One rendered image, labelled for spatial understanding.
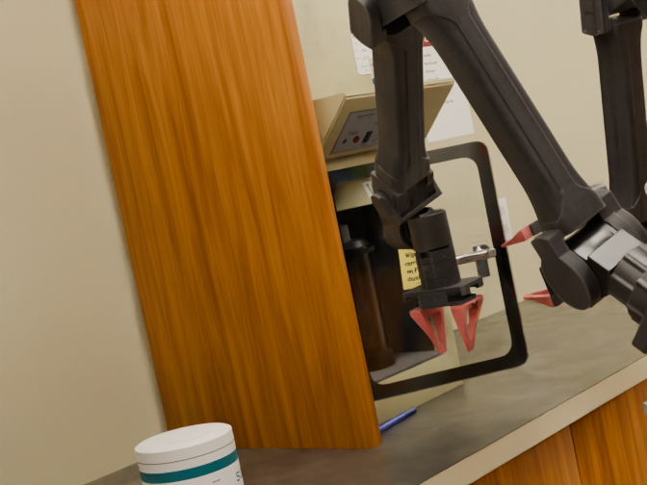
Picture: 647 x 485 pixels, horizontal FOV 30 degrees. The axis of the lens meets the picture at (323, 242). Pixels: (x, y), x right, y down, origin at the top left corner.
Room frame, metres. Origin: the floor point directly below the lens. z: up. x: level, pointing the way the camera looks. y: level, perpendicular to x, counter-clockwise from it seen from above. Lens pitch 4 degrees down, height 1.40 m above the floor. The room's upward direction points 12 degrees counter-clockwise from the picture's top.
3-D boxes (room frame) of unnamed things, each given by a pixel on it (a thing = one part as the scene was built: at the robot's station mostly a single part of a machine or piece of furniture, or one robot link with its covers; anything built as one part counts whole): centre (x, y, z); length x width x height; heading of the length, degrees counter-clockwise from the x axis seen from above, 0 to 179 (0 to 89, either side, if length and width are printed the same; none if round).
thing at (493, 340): (2.06, -0.16, 1.19); 0.30 x 0.01 x 0.40; 100
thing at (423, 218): (1.72, -0.15, 1.28); 0.07 x 0.06 x 0.07; 21
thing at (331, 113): (2.11, -0.14, 1.46); 0.32 x 0.12 x 0.10; 138
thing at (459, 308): (1.71, -0.16, 1.15); 0.07 x 0.07 x 0.09; 54
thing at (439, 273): (1.72, -0.15, 1.22); 0.10 x 0.07 x 0.07; 54
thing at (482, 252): (2.04, -0.24, 1.20); 0.10 x 0.05 x 0.03; 100
